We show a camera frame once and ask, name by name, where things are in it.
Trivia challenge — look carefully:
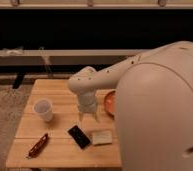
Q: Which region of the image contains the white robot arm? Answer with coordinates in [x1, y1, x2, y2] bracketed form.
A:
[68, 41, 193, 171]

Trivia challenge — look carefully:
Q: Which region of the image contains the wooden table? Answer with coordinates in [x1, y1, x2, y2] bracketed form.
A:
[6, 79, 121, 169]

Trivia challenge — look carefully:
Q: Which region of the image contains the beige sponge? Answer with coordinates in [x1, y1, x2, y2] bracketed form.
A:
[92, 130, 112, 145]

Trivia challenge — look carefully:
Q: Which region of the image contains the white plastic cup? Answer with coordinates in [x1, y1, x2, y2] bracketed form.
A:
[33, 99, 53, 122]

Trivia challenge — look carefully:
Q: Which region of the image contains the orange bowl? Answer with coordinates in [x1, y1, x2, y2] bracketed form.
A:
[104, 91, 115, 116]

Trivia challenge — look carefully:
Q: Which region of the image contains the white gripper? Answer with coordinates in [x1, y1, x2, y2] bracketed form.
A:
[77, 92, 99, 121]

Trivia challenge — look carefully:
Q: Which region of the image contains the red brown pen tool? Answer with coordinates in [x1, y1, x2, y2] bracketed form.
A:
[27, 133, 49, 158]

